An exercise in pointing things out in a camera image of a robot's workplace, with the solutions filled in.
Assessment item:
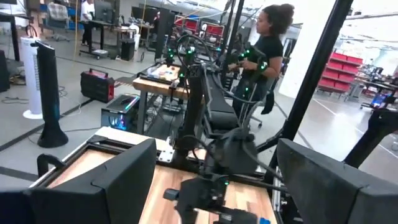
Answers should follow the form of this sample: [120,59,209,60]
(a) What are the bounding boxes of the grey office chair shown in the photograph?
[41,2,72,42]

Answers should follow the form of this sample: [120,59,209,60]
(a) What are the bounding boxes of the wooden work table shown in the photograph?
[132,63,191,135]

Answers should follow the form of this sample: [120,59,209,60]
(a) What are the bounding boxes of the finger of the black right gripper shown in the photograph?
[214,208,261,224]

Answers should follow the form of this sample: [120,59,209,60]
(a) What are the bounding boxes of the red and black box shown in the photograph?
[80,68,116,104]

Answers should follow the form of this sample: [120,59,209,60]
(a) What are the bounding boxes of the red storage bins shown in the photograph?
[174,14,225,39]

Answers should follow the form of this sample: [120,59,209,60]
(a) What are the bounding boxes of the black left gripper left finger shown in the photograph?
[0,139,158,224]

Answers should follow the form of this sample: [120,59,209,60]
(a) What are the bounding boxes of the black office chair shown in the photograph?
[245,77,279,129]

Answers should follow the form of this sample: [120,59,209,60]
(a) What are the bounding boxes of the background rig frame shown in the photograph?
[217,0,246,91]

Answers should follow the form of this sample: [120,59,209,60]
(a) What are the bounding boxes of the black desk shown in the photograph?
[78,18,137,60]

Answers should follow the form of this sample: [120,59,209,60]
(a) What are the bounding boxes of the black frame hook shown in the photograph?
[36,153,67,179]

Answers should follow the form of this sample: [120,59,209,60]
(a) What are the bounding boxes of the person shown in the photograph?
[80,0,96,47]
[228,2,296,121]

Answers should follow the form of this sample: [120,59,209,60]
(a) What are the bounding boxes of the red storage shelf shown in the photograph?
[316,51,364,94]

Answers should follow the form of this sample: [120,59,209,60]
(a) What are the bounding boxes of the white tower fan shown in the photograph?
[19,36,44,121]

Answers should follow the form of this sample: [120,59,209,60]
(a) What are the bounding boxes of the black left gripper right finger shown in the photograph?
[276,138,398,224]

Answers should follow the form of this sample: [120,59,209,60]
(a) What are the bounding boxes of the black waste bin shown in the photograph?
[120,37,136,62]

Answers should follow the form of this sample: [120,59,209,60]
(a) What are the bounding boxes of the desktop computer with lights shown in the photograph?
[100,93,141,132]

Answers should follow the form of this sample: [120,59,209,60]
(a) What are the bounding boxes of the black tower fan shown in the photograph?
[30,39,70,149]

